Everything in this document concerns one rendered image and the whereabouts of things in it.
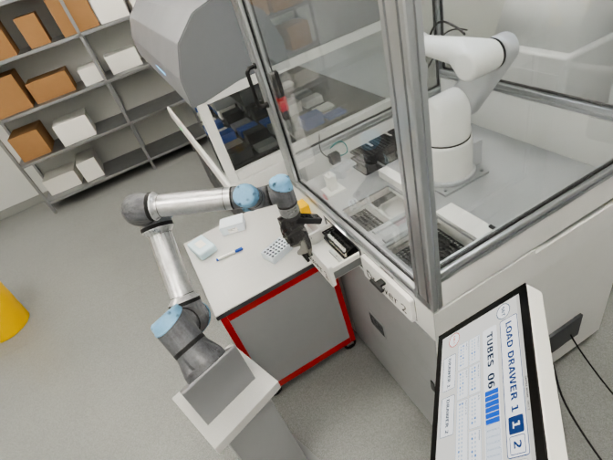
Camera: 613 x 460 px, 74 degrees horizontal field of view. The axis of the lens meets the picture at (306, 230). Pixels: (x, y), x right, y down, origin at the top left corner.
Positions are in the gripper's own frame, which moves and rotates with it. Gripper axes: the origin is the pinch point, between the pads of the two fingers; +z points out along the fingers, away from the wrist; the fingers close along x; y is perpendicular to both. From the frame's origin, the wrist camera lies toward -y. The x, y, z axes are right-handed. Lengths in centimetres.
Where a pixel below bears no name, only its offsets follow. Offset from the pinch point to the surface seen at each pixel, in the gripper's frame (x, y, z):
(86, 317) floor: -162, 139, 93
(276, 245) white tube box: -28.9, 5.9, 13.4
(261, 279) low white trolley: -16.6, 20.2, 16.4
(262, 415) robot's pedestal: 33, 45, 30
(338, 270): 12.8, -5.4, 5.3
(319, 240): -11.4, -9.4, 8.1
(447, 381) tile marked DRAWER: 76, -2, -8
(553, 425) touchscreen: 101, -3, -26
